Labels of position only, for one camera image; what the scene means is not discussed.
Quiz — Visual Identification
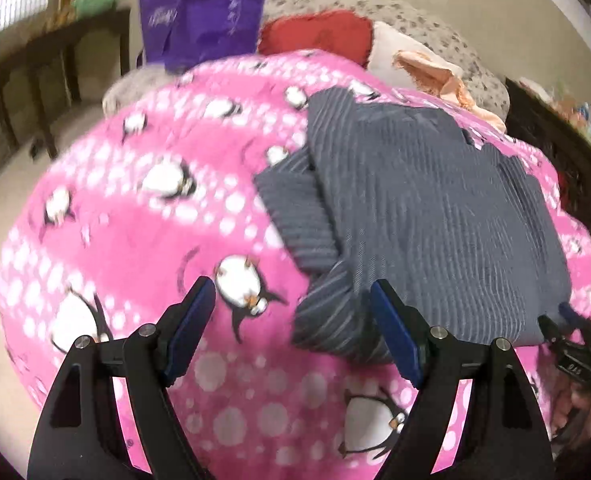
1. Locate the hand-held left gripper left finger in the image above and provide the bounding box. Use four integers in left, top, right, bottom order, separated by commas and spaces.
26, 276, 217, 480

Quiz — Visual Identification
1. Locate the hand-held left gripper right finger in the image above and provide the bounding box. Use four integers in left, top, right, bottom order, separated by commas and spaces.
369, 280, 556, 480

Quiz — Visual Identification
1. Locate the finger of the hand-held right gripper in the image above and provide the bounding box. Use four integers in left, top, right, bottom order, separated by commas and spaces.
537, 315, 566, 347
557, 302, 591, 342

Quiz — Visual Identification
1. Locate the grey striped shirt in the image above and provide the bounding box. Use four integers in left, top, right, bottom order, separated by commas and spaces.
252, 87, 574, 366

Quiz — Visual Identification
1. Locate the person's right hand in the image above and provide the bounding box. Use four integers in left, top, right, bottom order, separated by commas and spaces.
550, 384, 591, 442

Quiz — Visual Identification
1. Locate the pink penguin print blanket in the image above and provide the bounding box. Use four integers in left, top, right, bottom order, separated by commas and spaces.
0, 50, 591, 480

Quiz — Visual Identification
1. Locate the dark wooden cabinet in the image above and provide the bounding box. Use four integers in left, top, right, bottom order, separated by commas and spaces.
504, 77, 591, 239

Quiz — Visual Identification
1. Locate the clutter of small items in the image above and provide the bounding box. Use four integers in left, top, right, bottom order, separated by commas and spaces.
518, 77, 591, 152

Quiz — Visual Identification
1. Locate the light grey cloth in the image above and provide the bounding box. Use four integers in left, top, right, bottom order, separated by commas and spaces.
101, 65, 182, 119

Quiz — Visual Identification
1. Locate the orange cloth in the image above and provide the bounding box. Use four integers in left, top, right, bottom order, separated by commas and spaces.
393, 50, 509, 132

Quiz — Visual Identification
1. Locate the white cloth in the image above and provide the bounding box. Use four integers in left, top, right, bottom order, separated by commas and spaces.
367, 20, 464, 87

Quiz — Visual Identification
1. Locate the purple fabric bag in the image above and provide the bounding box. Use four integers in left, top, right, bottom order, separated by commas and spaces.
138, 0, 272, 74

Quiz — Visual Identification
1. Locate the grey speckled blanket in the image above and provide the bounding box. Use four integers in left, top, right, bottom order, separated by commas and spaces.
262, 0, 511, 122

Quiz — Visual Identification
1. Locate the red pillow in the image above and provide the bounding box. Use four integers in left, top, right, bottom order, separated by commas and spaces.
258, 10, 374, 69

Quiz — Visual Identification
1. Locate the dark wooden table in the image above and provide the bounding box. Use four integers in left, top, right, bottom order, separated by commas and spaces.
0, 7, 134, 162

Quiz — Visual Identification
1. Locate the green cloth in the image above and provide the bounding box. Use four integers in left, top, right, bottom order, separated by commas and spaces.
72, 0, 122, 18

